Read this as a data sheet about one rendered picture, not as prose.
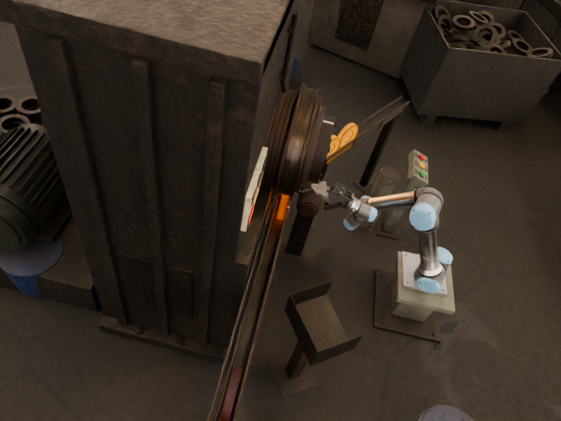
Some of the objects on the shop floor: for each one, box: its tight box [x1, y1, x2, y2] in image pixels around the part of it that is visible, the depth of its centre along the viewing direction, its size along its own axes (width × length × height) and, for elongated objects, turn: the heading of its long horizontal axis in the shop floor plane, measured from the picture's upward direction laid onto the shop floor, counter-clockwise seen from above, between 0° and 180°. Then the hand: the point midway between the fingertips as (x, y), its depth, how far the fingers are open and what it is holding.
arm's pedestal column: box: [373, 270, 441, 343], centre depth 266 cm, size 40×40×26 cm
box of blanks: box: [400, 0, 561, 132], centre depth 400 cm, size 103×83×77 cm
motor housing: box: [286, 180, 321, 256], centre depth 272 cm, size 13×22×54 cm, turn 161°
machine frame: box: [0, 0, 306, 363], centre depth 204 cm, size 73×108×176 cm
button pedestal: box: [376, 150, 428, 241], centre depth 291 cm, size 16×24×62 cm, turn 161°
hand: (312, 187), depth 222 cm, fingers closed
